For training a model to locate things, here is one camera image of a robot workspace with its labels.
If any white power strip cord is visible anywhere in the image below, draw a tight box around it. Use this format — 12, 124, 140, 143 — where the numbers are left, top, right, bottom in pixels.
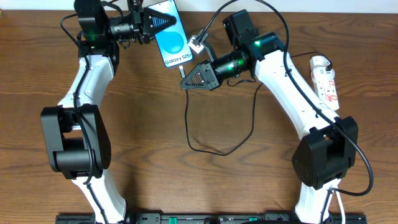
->
332, 188, 346, 224

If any blue screen Samsung smartphone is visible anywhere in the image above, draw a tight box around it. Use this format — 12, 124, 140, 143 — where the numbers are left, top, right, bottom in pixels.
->
148, 0, 193, 68

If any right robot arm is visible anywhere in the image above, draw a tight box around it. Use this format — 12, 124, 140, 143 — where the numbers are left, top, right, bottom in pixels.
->
180, 10, 358, 223

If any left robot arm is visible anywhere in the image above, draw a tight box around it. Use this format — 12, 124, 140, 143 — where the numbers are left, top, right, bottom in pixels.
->
40, 0, 177, 223

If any white power strip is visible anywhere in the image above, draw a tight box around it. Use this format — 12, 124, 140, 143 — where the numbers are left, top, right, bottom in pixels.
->
310, 55, 340, 111

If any black USB charging cable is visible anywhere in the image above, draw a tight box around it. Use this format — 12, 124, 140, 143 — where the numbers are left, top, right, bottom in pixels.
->
178, 51, 333, 157

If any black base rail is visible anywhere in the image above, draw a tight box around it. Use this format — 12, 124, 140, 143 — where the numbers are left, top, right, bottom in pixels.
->
55, 212, 368, 224

